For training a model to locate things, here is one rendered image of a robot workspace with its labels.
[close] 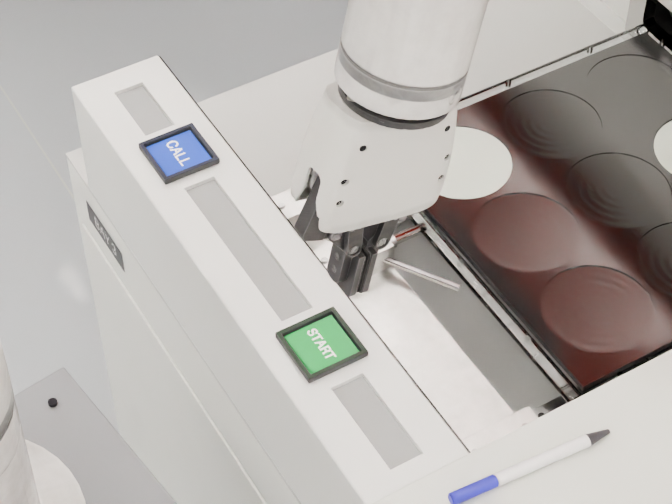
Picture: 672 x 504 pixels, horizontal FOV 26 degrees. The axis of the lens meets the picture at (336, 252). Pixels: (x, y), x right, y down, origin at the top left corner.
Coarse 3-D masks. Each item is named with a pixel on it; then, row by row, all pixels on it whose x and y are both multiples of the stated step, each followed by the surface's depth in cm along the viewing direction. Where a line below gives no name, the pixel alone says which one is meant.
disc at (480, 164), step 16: (464, 128) 145; (464, 144) 144; (480, 144) 144; (496, 144) 144; (464, 160) 142; (480, 160) 142; (496, 160) 142; (448, 176) 141; (464, 176) 141; (480, 176) 141; (496, 176) 141; (448, 192) 139; (464, 192) 139; (480, 192) 139
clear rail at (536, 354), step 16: (416, 224) 137; (432, 224) 136; (432, 240) 135; (448, 256) 134; (464, 272) 132; (480, 288) 131; (496, 304) 130; (512, 320) 128; (512, 336) 128; (528, 352) 126; (544, 352) 126; (544, 368) 125; (560, 384) 124
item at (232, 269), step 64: (128, 128) 137; (128, 192) 136; (192, 192) 131; (256, 192) 131; (192, 256) 126; (256, 256) 126; (192, 320) 134; (256, 320) 121; (256, 384) 123; (320, 384) 117; (384, 384) 117; (320, 448) 114; (384, 448) 113; (448, 448) 112
